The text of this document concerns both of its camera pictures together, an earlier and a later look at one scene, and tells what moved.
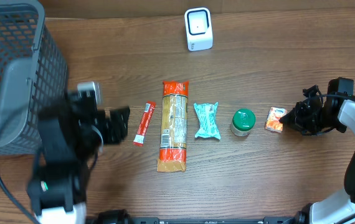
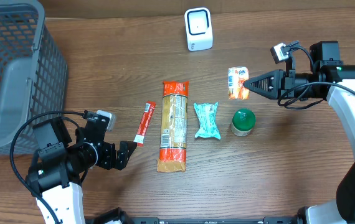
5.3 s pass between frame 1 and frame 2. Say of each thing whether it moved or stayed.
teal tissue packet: stayed
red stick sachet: stayed
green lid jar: stayed
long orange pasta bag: stayed
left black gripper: moved
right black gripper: moved
